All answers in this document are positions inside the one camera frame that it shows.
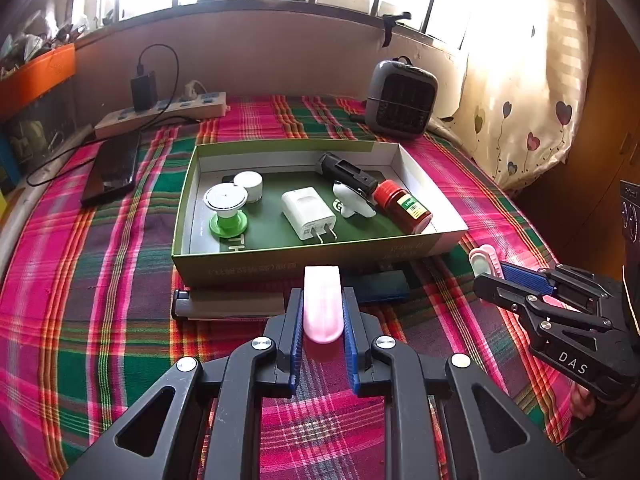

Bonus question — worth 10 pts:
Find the blue rectangular box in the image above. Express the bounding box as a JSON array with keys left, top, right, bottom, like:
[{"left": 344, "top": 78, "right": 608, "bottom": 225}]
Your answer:
[{"left": 345, "top": 270, "right": 410, "bottom": 304}]

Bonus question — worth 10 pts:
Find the grey black rectangular device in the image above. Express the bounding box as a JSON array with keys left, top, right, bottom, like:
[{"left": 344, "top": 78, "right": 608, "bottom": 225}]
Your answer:
[{"left": 170, "top": 288, "right": 285, "bottom": 321}]

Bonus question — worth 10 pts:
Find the white usb charger plug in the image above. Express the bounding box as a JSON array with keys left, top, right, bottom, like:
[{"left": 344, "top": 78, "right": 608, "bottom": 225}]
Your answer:
[{"left": 281, "top": 186, "right": 337, "bottom": 244}]

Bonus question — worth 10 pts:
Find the red cap brown bottle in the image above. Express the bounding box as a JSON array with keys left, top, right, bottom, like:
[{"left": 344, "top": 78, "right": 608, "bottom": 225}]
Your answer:
[{"left": 372, "top": 179, "right": 433, "bottom": 234}]

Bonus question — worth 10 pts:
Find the white mushroom shaped object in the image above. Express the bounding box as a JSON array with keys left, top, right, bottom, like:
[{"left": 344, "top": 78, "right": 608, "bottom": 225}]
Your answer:
[{"left": 332, "top": 182, "right": 376, "bottom": 219}]

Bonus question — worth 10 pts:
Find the white and green spool container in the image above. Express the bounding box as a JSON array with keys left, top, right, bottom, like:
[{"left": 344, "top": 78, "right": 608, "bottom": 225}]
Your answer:
[{"left": 203, "top": 182, "right": 248, "bottom": 238}]

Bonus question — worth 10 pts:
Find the small white round jar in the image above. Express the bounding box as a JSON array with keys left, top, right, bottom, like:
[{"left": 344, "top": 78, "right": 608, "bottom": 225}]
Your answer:
[{"left": 233, "top": 170, "right": 264, "bottom": 204}]

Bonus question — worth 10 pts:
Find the black rectangular holder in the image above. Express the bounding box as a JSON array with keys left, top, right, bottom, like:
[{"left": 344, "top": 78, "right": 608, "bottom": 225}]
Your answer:
[{"left": 316, "top": 152, "right": 378, "bottom": 205}]

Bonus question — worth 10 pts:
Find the green and white cardboard tray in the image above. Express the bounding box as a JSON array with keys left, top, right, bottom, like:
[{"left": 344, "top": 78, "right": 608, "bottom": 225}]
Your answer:
[{"left": 171, "top": 140, "right": 468, "bottom": 288}]

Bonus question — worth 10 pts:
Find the plaid pink green tablecloth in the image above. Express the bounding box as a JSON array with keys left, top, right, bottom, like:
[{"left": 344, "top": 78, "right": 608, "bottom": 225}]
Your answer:
[{"left": 1, "top": 96, "right": 570, "bottom": 479}]

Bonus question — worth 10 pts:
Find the grey portable fan heater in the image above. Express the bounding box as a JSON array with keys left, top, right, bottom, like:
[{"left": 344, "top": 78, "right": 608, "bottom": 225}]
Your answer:
[{"left": 364, "top": 55, "right": 438, "bottom": 139}]

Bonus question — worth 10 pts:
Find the black smartphone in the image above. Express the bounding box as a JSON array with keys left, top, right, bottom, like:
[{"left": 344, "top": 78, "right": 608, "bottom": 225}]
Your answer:
[{"left": 80, "top": 132, "right": 140, "bottom": 208}]

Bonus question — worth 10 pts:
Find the white power strip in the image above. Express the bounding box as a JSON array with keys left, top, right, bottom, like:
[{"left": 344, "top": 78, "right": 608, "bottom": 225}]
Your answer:
[{"left": 94, "top": 92, "right": 228, "bottom": 139}]

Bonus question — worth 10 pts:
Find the heart pattern curtain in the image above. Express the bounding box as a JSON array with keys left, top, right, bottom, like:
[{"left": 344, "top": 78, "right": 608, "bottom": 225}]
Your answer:
[{"left": 440, "top": 0, "right": 594, "bottom": 192}]

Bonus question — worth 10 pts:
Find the white plug in strip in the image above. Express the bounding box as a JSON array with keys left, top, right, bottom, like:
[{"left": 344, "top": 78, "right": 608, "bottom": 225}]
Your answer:
[{"left": 182, "top": 79, "right": 207, "bottom": 101}]

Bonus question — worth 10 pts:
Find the black charger adapter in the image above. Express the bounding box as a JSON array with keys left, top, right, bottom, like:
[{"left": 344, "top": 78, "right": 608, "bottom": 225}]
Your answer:
[{"left": 130, "top": 72, "right": 157, "bottom": 112}]

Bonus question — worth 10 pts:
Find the orange storage box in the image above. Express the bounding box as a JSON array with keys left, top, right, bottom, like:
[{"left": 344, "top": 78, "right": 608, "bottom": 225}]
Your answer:
[{"left": 0, "top": 44, "right": 76, "bottom": 120}]

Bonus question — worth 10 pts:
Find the black charging cable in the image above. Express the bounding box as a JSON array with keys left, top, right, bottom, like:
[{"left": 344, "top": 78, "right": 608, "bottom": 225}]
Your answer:
[{"left": 25, "top": 43, "right": 202, "bottom": 189}]

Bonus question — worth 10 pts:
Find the black window hook strap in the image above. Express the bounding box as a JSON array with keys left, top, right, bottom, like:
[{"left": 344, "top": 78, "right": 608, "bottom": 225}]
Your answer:
[{"left": 382, "top": 11, "right": 414, "bottom": 49}]

